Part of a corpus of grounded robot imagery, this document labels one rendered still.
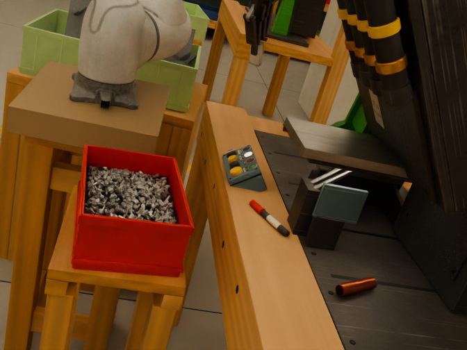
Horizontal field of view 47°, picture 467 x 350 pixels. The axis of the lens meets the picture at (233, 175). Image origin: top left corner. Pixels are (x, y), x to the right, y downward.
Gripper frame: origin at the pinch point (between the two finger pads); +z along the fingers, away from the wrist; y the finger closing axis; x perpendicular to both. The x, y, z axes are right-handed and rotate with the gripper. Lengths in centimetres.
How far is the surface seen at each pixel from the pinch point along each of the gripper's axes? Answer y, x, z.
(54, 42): -2, -80, 27
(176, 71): -21, -42, 35
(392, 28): 41, 41, -41
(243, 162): 25.0, 11.7, 13.5
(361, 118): 14.0, 34.0, -3.3
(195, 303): 9, -14, 124
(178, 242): 59, 17, 5
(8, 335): 72, -41, 79
